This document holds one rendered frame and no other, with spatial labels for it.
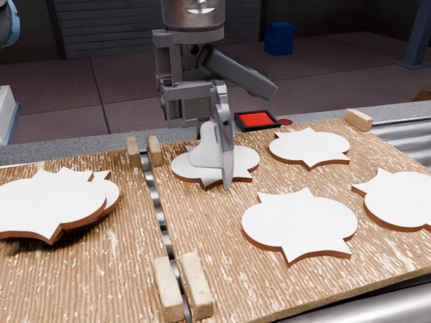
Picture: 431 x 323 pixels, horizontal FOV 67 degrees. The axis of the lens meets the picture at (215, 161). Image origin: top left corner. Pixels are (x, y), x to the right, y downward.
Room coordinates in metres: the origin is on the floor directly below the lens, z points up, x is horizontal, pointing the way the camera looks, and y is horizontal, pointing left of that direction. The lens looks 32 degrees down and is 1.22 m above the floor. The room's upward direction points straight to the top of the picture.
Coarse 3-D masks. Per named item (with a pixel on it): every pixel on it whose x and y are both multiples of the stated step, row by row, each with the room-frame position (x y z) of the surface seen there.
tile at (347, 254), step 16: (304, 192) 0.35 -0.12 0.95; (256, 208) 0.32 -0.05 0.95; (272, 208) 0.32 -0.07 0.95; (288, 208) 0.32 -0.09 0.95; (304, 208) 0.32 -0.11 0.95; (320, 208) 0.32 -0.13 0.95; (336, 208) 0.32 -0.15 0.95; (256, 224) 0.29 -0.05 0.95; (272, 224) 0.29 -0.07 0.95; (288, 224) 0.29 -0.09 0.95; (304, 224) 0.29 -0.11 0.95; (320, 224) 0.29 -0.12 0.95; (336, 224) 0.29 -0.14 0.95; (352, 224) 0.29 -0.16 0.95; (256, 240) 0.26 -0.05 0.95; (272, 240) 0.26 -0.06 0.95; (288, 240) 0.26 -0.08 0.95; (304, 240) 0.26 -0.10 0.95; (320, 240) 0.26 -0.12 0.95; (336, 240) 0.26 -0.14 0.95; (288, 256) 0.24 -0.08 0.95; (304, 256) 0.25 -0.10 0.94; (336, 256) 0.25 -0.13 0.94
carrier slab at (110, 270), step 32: (64, 160) 0.45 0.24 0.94; (96, 160) 0.45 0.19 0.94; (128, 160) 0.45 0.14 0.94; (128, 192) 0.36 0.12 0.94; (128, 224) 0.30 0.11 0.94; (0, 256) 0.25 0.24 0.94; (32, 256) 0.25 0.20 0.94; (64, 256) 0.25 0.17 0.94; (96, 256) 0.25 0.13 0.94; (128, 256) 0.25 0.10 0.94; (160, 256) 0.25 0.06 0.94; (0, 288) 0.21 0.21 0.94; (32, 288) 0.21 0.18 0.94; (64, 288) 0.21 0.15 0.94; (96, 288) 0.21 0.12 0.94; (128, 288) 0.21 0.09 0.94; (0, 320) 0.17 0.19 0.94; (32, 320) 0.17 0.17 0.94; (64, 320) 0.17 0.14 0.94; (96, 320) 0.17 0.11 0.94; (128, 320) 0.17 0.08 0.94; (160, 320) 0.17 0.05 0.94
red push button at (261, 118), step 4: (240, 116) 0.64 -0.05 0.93; (244, 116) 0.64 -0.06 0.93; (248, 116) 0.64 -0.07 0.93; (252, 116) 0.64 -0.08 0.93; (256, 116) 0.64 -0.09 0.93; (260, 116) 0.64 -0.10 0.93; (264, 116) 0.64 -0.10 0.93; (244, 120) 0.61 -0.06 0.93; (248, 120) 0.61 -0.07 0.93; (252, 120) 0.61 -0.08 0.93; (256, 120) 0.61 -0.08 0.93; (260, 120) 0.61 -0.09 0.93; (264, 120) 0.61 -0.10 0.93; (268, 120) 0.61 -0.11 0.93; (272, 120) 0.61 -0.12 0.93; (248, 124) 0.60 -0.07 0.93; (252, 124) 0.60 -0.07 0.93; (256, 124) 0.60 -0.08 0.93; (260, 124) 0.60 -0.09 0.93
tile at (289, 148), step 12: (300, 132) 0.53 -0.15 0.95; (312, 132) 0.53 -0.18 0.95; (324, 132) 0.53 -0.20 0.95; (276, 144) 0.48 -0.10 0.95; (288, 144) 0.48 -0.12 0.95; (300, 144) 0.48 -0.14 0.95; (312, 144) 0.48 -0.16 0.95; (324, 144) 0.48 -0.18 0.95; (336, 144) 0.48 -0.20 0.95; (348, 144) 0.48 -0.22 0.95; (276, 156) 0.45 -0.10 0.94; (288, 156) 0.44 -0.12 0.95; (300, 156) 0.44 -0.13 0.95; (312, 156) 0.44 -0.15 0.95; (324, 156) 0.44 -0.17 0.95; (336, 156) 0.44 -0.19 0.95; (312, 168) 0.42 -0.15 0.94
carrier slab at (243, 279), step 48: (192, 144) 0.50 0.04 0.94; (240, 144) 0.50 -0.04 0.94; (384, 144) 0.50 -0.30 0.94; (192, 192) 0.36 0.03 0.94; (240, 192) 0.36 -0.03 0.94; (288, 192) 0.36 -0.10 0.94; (336, 192) 0.36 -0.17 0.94; (192, 240) 0.27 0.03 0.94; (240, 240) 0.27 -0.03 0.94; (384, 240) 0.27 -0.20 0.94; (240, 288) 0.21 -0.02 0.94; (288, 288) 0.21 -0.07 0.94; (336, 288) 0.21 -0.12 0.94
